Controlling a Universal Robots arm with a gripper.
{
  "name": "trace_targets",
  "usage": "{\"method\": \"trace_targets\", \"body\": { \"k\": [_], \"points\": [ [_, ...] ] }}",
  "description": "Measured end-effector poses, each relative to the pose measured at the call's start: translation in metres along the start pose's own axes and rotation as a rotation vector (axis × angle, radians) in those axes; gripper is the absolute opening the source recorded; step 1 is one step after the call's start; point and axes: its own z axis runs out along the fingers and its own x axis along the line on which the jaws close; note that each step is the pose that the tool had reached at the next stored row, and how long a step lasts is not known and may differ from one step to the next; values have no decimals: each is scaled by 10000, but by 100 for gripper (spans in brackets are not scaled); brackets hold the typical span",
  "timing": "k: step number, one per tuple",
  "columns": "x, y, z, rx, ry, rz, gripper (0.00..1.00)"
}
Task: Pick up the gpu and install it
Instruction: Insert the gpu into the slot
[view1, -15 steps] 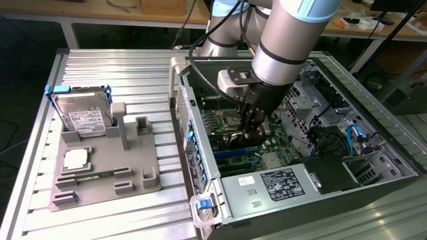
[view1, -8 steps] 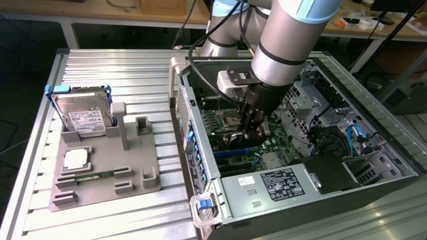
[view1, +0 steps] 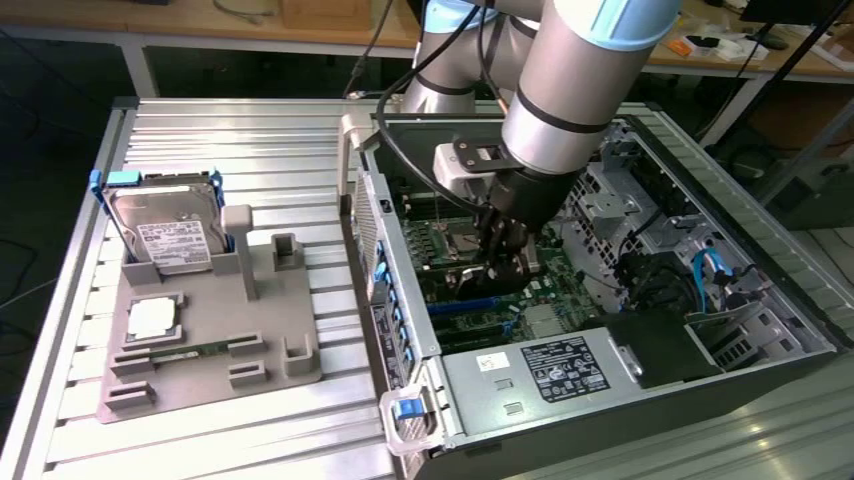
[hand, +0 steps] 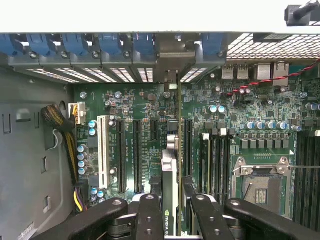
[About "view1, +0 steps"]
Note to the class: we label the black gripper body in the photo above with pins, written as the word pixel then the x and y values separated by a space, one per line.
pixel 534 200

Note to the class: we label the black graphics card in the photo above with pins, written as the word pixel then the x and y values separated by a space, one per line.
pixel 477 285

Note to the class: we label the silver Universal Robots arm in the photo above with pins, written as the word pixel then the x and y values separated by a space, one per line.
pixel 568 85

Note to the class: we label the CPU socket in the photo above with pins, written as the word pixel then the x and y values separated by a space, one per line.
pixel 461 242

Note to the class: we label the thin locking lever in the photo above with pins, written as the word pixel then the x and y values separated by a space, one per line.
pixel 437 212

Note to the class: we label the green motherboard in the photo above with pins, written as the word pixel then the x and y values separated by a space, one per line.
pixel 561 285

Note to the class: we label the black RAM slot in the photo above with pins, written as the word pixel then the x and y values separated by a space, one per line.
pixel 421 199
pixel 427 212

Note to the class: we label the silver drive cage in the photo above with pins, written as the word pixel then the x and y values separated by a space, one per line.
pixel 601 205

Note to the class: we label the blue expansion slot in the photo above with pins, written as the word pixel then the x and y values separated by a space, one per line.
pixel 463 306

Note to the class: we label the silver chipset heatsink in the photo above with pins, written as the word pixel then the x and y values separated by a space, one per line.
pixel 549 322

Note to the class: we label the black expansion slot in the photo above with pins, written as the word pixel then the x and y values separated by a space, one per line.
pixel 470 340

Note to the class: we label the blue card retainer strip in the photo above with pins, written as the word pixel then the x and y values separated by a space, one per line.
pixel 394 300

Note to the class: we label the silver disk bay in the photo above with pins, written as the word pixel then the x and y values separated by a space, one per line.
pixel 688 235

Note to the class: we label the black air shroud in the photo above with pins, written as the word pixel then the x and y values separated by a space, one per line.
pixel 654 345

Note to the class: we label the grey power supply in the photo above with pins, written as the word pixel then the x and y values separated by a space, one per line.
pixel 481 400

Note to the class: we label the blue case latch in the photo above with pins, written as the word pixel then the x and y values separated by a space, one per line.
pixel 407 410

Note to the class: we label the cluttered wooden desk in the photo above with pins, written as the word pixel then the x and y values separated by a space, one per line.
pixel 694 62

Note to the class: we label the orange white small box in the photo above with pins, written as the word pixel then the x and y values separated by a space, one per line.
pixel 677 47

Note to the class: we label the black open PC case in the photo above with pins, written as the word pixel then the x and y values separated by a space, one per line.
pixel 601 450

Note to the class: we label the dark grey floor box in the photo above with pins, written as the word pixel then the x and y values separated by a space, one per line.
pixel 814 200

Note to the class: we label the black white desk device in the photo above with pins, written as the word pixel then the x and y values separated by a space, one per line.
pixel 730 47

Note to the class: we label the grey parts rack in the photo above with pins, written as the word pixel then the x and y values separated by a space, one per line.
pixel 214 320

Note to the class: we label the silver hard disk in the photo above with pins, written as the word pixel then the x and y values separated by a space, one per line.
pixel 167 240

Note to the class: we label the black tripod pole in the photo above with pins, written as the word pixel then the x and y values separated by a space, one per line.
pixel 794 55

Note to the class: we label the green RAM stick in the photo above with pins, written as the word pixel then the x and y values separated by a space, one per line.
pixel 190 350

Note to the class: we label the silver CPU chip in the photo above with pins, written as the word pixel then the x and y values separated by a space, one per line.
pixel 154 317

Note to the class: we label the black monitor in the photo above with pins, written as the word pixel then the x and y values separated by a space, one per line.
pixel 801 10

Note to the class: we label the blue disk carrier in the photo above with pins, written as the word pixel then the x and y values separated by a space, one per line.
pixel 121 178

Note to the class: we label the wooden desk with white frame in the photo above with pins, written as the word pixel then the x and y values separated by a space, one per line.
pixel 67 20

